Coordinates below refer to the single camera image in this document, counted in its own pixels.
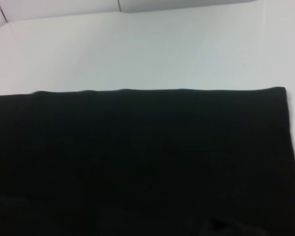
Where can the black shirt with white print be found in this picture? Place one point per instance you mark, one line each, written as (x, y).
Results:
(137, 159)

